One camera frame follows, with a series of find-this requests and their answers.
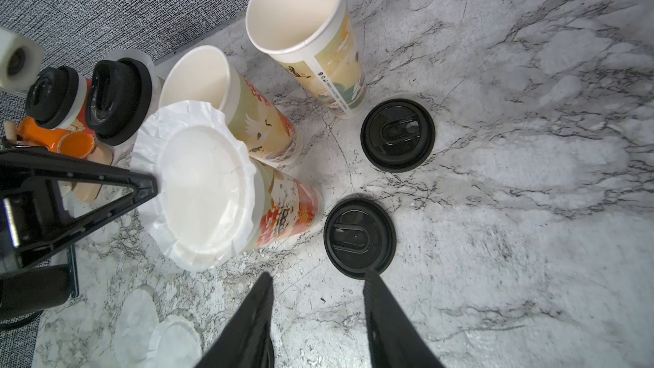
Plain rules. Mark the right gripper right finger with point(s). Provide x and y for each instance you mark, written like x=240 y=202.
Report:
x=393 y=340

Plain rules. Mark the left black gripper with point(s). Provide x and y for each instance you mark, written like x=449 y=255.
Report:
x=34 y=224

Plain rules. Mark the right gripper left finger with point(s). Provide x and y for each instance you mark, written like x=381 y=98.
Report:
x=245 y=341

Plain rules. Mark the cream paper cup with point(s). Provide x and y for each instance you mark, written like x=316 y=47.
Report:
x=284 y=206
x=314 y=41
x=204 y=74

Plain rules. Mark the red white paper cup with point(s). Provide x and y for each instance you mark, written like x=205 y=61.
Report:
x=157 y=85

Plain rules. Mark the wooden mug tree stand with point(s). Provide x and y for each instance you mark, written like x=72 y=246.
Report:
x=85 y=182

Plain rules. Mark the orange mug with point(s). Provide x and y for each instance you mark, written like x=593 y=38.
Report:
x=73 y=144

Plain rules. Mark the black mug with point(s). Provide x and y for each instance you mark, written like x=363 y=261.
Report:
x=25 y=296

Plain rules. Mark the black cup lid back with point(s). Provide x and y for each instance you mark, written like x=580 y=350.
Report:
x=398 y=135

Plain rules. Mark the silver fork green handle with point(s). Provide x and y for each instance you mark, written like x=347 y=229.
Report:
x=73 y=271

